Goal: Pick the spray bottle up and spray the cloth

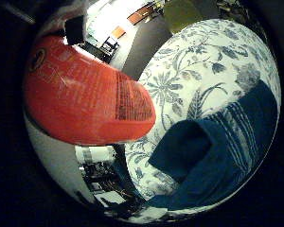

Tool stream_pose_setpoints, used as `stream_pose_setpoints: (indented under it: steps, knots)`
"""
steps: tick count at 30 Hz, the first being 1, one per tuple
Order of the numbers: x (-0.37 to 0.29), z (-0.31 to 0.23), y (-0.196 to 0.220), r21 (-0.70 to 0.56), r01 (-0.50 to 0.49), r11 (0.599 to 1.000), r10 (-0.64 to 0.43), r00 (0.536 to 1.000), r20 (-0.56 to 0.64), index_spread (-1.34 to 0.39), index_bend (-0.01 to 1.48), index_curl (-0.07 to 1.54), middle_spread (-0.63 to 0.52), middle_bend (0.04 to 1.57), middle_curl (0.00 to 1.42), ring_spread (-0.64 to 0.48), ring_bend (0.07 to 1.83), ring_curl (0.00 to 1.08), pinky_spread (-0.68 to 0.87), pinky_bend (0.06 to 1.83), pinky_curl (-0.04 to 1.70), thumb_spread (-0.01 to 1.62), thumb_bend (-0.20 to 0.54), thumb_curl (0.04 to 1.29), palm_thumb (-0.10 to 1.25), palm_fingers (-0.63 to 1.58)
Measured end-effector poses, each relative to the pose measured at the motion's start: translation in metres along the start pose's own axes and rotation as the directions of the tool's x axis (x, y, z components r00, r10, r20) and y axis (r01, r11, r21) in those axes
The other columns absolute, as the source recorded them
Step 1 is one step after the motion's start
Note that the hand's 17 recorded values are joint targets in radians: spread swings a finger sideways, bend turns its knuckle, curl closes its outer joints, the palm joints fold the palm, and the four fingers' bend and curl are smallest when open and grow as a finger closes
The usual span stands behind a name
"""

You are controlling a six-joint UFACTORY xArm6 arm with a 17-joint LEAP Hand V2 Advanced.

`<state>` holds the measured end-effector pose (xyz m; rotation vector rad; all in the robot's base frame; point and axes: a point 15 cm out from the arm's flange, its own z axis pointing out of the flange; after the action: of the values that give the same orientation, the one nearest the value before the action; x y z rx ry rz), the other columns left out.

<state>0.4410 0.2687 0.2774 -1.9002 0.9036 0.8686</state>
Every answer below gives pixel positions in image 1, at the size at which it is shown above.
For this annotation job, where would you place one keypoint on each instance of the orange spray bottle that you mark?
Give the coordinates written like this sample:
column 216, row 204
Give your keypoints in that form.
column 82, row 97

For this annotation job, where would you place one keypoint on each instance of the dark blue striped cloth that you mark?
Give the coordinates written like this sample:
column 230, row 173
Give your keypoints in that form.
column 211, row 151

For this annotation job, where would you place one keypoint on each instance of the small orange yellow panel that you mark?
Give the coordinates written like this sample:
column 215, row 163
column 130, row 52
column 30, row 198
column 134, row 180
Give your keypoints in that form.
column 119, row 32

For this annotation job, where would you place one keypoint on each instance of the blue floral white tablecloth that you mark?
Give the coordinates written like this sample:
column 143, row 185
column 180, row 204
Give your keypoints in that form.
column 192, row 69

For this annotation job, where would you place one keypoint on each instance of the orange wooden panel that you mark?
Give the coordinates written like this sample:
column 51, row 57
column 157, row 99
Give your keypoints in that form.
column 140, row 14

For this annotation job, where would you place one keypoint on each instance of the yellow-green chair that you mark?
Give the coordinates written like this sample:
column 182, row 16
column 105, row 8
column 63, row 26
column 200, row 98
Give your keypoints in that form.
column 183, row 15

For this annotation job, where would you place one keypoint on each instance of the black frame rack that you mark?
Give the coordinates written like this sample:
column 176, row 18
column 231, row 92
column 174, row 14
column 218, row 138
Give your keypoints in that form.
column 109, row 45

